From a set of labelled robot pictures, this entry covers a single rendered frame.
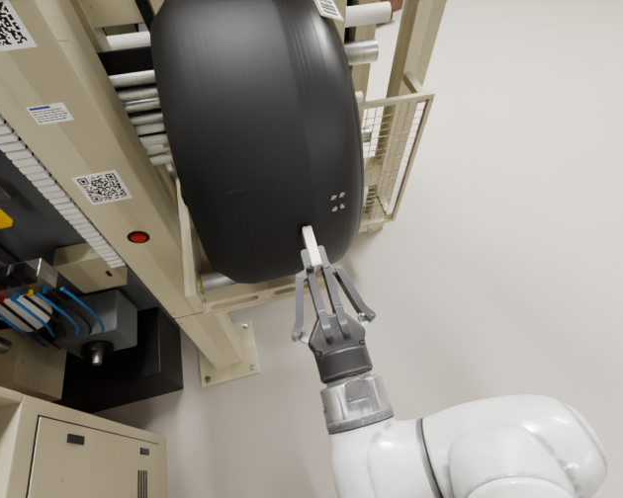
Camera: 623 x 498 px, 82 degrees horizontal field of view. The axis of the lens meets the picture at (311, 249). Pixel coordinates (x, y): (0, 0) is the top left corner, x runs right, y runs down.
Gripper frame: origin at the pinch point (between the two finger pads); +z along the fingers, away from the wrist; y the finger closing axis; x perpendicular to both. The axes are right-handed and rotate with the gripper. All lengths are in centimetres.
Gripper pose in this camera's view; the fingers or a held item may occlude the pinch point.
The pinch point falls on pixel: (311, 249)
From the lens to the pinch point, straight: 57.2
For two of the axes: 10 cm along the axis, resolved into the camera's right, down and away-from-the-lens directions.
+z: -2.5, -8.8, 3.9
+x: -0.4, 4.1, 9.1
